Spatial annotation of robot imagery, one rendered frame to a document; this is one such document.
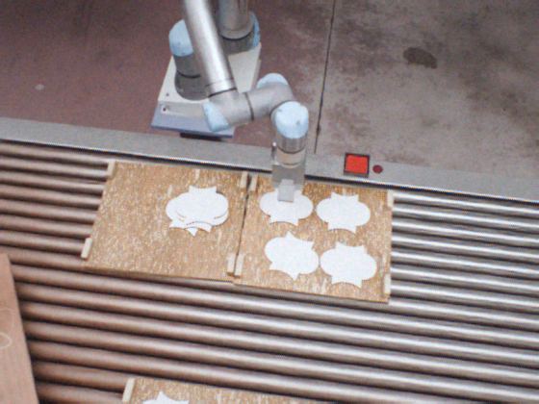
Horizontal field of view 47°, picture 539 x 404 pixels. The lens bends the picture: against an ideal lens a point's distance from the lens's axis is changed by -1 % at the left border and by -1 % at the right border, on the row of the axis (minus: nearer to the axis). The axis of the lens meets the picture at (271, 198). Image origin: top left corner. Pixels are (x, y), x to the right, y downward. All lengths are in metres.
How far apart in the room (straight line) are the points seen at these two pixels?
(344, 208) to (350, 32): 2.04
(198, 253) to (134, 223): 0.21
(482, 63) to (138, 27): 1.95
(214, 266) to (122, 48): 2.14
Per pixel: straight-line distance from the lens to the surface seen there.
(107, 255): 1.73
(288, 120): 1.42
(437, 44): 3.70
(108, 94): 3.38
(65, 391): 1.63
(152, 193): 1.81
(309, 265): 1.66
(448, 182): 1.91
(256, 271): 1.66
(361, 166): 1.87
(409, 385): 1.61
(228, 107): 1.48
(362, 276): 1.66
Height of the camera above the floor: 2.42
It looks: 57 degrees down
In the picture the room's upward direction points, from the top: 2 degrees clockwise
